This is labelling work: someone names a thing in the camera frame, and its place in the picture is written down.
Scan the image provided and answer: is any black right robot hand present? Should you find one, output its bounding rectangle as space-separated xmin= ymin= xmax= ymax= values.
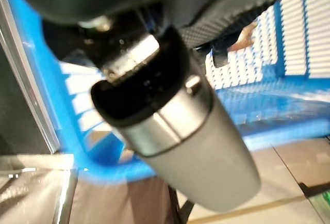
xmin=10 ymin=0 xmax=320 ymax=213

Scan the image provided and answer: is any blue plastic mesh basket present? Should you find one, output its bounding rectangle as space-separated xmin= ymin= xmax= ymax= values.
xmin=0 ymin=0 xmax=330 ymax=186

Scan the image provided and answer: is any black side shelf unit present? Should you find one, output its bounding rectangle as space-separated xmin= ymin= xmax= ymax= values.
xmin=0 ymin=0 xmax=61 ymax=155

